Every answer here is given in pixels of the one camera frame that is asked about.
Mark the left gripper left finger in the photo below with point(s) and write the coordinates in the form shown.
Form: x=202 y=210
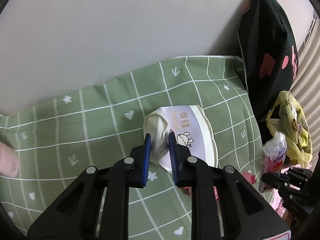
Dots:
x=96 y=204

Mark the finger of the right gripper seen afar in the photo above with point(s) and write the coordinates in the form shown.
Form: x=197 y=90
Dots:
x=275 y=179

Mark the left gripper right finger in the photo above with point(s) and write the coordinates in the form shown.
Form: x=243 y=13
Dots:
x=224 y=204

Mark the pink white snack wrapper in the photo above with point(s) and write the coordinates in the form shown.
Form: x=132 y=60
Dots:
x=272 y=158

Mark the yellow plastic trash bag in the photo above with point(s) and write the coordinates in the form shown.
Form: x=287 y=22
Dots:
x=287 y=116

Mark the pink blanket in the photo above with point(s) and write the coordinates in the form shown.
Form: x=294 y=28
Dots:
x=277 y=204

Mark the green checked bed sheet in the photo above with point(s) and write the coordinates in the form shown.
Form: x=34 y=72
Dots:
x=99 y=125

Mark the pink cylindrical bottle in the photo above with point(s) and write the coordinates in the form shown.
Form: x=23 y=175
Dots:
x=8 y=161

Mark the beige pleated curtain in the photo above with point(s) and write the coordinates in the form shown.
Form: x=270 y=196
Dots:
x=306 y=86

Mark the black Hello Kitty pillow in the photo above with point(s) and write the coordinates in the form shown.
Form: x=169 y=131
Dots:
x=269 y=54

